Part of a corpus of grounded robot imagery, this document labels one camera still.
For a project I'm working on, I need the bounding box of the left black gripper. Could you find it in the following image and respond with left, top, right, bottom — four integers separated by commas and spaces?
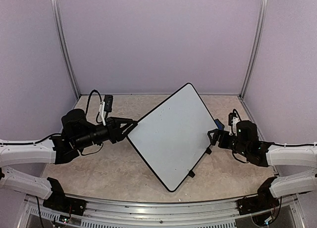
75, 117, 138, 150

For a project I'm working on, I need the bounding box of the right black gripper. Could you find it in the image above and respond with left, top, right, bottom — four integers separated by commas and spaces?
208, 129, 250, 158

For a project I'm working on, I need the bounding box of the black whiteboard eraser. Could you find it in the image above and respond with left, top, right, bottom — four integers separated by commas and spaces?
214, 119, 225, 130

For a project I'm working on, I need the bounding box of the small whiteboard with wire stand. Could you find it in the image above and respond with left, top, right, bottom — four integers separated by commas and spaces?
127, 83, 218, 192

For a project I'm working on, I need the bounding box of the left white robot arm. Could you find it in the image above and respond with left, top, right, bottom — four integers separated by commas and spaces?
0, 95, 138, 211

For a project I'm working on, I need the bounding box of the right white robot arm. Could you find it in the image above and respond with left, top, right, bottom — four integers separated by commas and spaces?
207, 120, 317, 210

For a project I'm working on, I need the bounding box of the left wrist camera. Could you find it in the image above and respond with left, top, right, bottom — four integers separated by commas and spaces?
97, 94, 113, 126

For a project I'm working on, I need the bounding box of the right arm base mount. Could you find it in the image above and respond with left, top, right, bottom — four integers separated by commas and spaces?
237, 195, 280, 216

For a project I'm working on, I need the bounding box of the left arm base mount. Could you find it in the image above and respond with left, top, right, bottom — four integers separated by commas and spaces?
43, 193, 87, 216

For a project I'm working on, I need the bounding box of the front aluminium rail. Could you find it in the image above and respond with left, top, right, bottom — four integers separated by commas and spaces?
18, 195, 306, 228

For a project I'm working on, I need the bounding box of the right aluminium corner post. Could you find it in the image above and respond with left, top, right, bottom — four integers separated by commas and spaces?
239, 0, 268, 101

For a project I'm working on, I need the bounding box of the aluminium corner post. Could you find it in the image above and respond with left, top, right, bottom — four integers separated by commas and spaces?
51, 0, 81, 100
239, 0, 268, 101

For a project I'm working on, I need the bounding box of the left aluminium corner post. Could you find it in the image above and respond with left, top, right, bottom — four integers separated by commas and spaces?
51, 0, 81, 100

